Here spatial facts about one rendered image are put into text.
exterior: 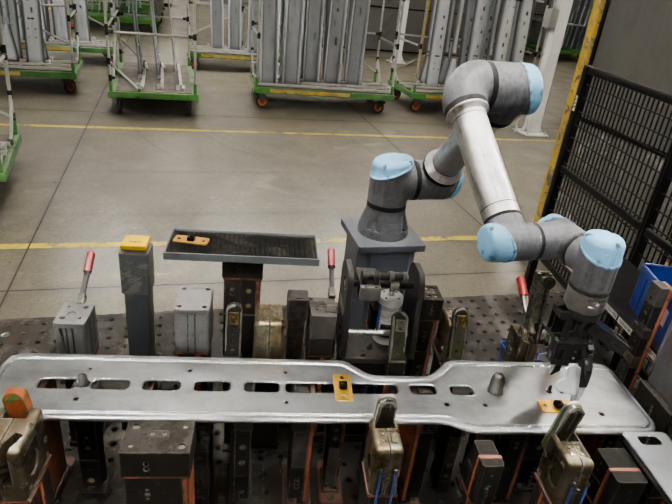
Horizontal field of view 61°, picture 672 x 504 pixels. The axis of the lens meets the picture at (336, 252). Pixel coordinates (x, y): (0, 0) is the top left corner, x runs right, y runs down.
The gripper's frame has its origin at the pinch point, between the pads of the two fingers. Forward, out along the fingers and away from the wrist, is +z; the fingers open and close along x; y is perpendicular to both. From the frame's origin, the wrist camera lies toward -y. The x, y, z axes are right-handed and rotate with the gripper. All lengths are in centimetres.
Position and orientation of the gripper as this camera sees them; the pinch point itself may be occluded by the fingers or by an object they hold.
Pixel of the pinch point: (565, 386)
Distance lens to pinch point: 133.5
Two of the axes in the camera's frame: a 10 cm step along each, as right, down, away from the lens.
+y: -9.9, -0.3, -1.2
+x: 0.9, 4.7, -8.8
